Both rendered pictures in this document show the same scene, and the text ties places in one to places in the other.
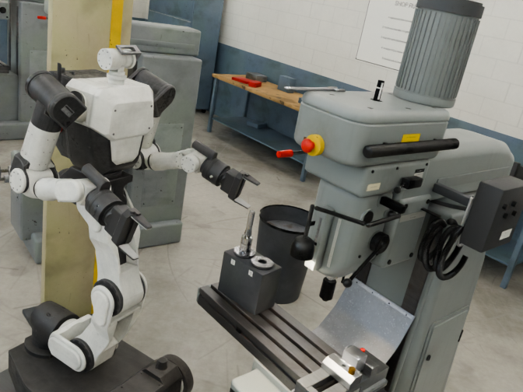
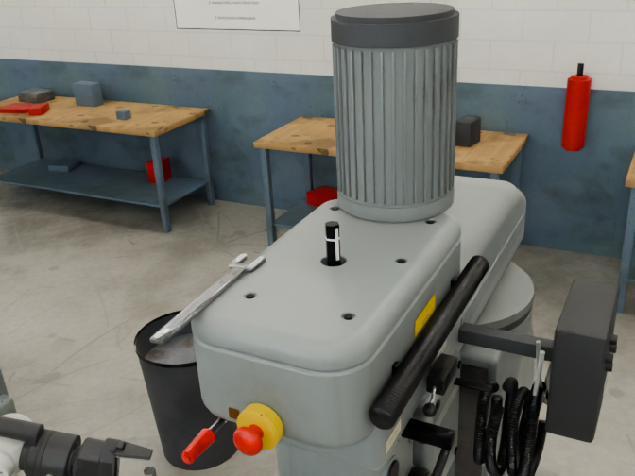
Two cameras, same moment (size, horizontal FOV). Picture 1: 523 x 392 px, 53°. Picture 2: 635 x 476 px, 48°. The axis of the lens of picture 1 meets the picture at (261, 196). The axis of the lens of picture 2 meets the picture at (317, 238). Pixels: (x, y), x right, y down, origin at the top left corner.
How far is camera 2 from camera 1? 0.74 m
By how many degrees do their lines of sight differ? 17
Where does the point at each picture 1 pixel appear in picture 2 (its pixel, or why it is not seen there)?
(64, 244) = not seen: outside the picture
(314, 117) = (239, 371)
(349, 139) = (335, 406)
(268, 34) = (28, 25)
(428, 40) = (384, 107)
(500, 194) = (601, 348)
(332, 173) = not seen: hidden behind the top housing
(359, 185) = (369, 452)
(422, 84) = (398, 187)
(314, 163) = not seen: hidden behind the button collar
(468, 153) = (484, 245)
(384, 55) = (217, 13)
